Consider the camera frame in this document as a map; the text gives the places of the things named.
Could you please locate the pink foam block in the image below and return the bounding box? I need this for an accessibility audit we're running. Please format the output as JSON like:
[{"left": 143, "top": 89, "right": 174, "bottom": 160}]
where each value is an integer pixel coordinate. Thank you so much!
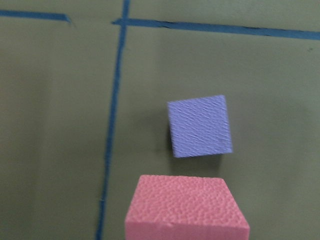
[{"left": 124, "top": 174, "right": 250, "bottom": 240}]

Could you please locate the purple foam block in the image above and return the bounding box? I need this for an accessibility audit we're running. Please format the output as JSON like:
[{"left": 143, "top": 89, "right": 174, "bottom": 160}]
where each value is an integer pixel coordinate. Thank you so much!
[{"left": 167, "top": 95, "right": 233, "bottom": 158}]

